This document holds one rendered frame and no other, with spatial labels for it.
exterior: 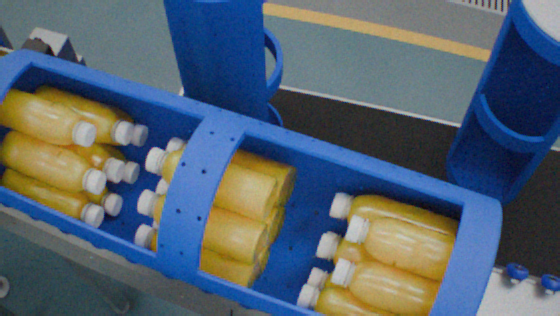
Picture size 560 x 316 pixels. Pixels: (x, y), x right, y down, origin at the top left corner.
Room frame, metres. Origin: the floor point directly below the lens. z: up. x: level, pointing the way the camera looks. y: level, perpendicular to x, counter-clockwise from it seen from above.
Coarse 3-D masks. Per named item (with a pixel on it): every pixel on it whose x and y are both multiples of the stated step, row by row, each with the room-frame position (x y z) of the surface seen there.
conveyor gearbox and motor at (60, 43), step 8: (32, 32) 0.99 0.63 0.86; (40, 32) 0.99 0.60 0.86; (48, 32) 0.99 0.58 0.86; (56, 32) 0.99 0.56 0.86; (48, 40) 0.96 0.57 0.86; (56, 40) 0.96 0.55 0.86; (64, 40) 0.96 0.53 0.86; (56, 48) 0.93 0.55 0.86; (64, 48) 0.94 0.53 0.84; (72, 48) 0.97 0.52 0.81; (56, 56) 0.91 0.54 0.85; (64, 56) 0.93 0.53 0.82; (72, 56) 0.96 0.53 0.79; (80, 56) 1.02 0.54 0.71; (80, 64) 1.00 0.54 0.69
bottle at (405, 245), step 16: (368, 224) 0.35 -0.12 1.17; (384, 224) 0.34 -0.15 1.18; (400, 224) 0.34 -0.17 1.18; (416, 224) 0.35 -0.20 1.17; (368, 240) 0.32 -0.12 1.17; (384, 240) 0.32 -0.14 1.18; (400, 240) 0.32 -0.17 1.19; (416, 240) 0.31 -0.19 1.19; (432, 240) 0.31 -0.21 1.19; (448, 240) 0.31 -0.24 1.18; (384, 256) 0.30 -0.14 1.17; (400, 256) 0.30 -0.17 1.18; (416, 256) 0.29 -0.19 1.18; (432, 256) 0.29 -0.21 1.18; (448, 256) 0.29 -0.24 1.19; (416, 272) 0.28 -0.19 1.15; (432, 272) 0.27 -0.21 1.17
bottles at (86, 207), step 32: (96, 160) 0.50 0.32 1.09; (128, 160) 0.55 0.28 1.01; (32, 192) 0.44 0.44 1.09; (64, 192) 0.44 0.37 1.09; (160, 192) 0.45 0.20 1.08; (288, 192) 0.47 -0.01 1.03; (96, 224) 0.40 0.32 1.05; (224, 256) 0.33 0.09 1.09; (320, 256) 0.34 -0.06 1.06; (352, 256) 0.33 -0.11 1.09; (320, 288) 0.30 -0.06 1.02
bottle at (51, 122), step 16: (16, 96) 0.58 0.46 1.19; (32, 96) 0.58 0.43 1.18; (0, 112) 0.56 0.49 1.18; (16, 112) 0.55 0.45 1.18; (32, 112) 0.55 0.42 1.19; (48, 112) 0.54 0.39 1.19; (64, 112) 0.55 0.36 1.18; (16, 128) 0.53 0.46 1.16; (32, 128) 0.52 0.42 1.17; (48, 128) 0.52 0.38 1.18; (64, 128) 0.52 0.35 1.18; (64, 144) 0.50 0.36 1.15
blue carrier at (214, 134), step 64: (0, 64) 0.62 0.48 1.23; (64, 64) 0.64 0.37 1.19; (0, 128) 0.56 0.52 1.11; (192, 128) 0.58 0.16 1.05; (256, 128) 0.49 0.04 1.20; (0, 192) 0.43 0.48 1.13; (128, 192) 0.50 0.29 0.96; (192, 192) 0.38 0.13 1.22; (320, 192) 0.47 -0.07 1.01; (384, 192) 0.45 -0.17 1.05; (448, 192) 0.38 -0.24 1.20; (128, 256) 0.33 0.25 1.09; (192, 256) 0.31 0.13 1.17
